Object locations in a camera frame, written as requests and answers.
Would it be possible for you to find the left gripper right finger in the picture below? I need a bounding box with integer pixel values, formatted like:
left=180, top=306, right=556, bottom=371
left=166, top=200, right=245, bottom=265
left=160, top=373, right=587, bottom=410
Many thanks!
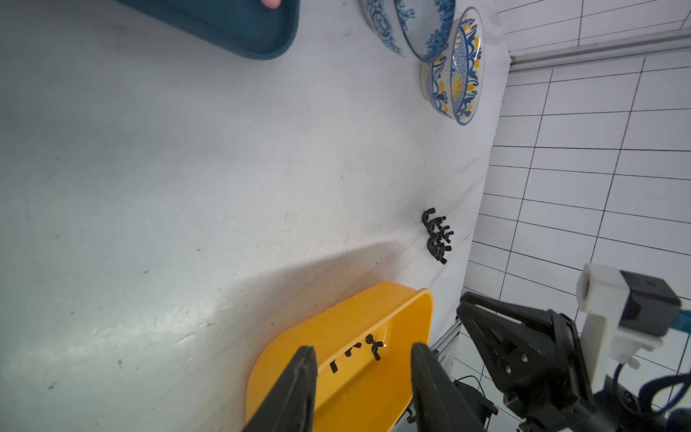
left=410, top=342, right=485, bottom=432

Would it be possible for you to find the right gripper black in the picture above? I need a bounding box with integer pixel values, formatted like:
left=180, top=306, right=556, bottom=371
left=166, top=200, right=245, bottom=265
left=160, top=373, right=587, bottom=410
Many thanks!
left=456, top=292, right=594, bottom=431

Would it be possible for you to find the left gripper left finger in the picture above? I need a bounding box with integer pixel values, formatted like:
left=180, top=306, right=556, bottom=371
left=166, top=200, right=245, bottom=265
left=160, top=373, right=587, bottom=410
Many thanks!
left=242, top=346, right=318, bottom=432

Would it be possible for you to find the yellow plastic storage tray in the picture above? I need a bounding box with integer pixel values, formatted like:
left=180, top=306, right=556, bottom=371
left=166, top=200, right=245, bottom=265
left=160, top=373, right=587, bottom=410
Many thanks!
left=246, top=282, right=434, bottom=431

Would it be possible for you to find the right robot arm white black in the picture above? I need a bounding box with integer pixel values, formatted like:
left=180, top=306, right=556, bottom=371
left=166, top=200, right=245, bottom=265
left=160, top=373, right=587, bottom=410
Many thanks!
left=456, top=292, right=690, bottom=431

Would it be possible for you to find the yellow blue patterned bowl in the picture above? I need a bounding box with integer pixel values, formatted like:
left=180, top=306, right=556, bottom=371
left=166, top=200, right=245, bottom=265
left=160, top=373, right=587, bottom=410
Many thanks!
left=419, top=6, right=486, bottom=125

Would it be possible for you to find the dark blue rectangular tray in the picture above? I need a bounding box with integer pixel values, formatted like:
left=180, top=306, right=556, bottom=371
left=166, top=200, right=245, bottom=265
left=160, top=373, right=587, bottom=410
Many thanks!
left=121, top=0, right=301, bottom=60

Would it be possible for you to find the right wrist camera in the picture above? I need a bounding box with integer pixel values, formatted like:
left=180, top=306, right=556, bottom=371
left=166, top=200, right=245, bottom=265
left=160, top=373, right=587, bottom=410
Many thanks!
left=576, top=263, right=682, bottom=392

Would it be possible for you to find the pink handled spoon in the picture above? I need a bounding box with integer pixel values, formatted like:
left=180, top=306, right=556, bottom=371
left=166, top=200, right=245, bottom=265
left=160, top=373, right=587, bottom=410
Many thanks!
left=261, top=0, right=282, bottom=10

